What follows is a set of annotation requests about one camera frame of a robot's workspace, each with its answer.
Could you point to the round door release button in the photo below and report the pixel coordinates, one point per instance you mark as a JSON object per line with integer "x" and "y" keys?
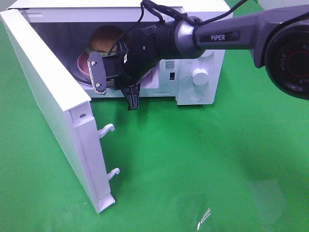
{"x": 196, "y": 96}

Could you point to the burger with lettuce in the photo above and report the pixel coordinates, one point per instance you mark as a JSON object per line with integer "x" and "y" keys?
{"x": 103, "y": 38}

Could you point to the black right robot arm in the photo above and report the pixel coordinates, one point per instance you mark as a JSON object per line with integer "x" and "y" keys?
{"x": 278, "y": 40}

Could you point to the pink round plate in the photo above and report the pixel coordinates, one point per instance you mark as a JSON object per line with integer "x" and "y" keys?
{"x": 149, "y": 80}

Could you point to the white microwave knob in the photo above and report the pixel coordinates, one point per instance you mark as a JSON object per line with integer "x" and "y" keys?
{"x": 200, "y": 76}

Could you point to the clear plastic film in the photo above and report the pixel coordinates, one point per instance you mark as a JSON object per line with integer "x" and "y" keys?
{"x": 194, "y": 213}

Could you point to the white microwave oven body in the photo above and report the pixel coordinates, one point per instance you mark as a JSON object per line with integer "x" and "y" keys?
{"x": 54, "y": 34}

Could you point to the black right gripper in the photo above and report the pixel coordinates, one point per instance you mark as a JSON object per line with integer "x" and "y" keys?
{"x": 132, "y": 59}

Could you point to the white microwave door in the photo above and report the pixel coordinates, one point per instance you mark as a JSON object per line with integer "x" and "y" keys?
{"x": 66, "y": 108}

